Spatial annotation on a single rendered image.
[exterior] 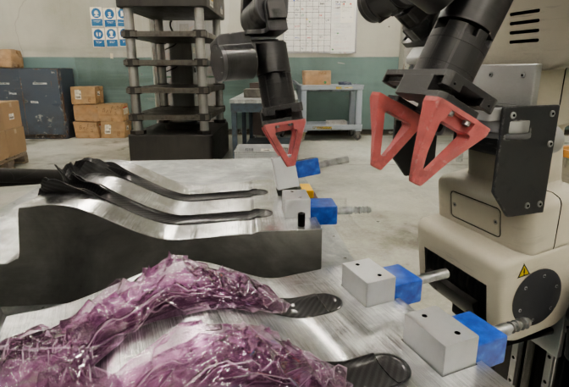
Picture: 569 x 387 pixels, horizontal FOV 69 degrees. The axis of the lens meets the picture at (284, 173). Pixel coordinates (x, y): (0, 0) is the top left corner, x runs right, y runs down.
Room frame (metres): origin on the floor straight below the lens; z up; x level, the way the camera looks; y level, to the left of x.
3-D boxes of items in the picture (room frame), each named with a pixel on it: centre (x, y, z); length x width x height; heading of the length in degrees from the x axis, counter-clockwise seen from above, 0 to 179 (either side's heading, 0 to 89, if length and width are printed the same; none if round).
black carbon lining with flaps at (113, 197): (0.61, 0.20, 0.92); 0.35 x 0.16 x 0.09; 96
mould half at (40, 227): (0.62, 0.21, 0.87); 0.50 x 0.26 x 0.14; 96
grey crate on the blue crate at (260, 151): (3.98, 0.17, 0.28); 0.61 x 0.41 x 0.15; 89
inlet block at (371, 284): (0.43, -0.13, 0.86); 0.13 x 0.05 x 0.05; 113
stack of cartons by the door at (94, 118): (6.91, 3.02, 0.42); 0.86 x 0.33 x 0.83; 89
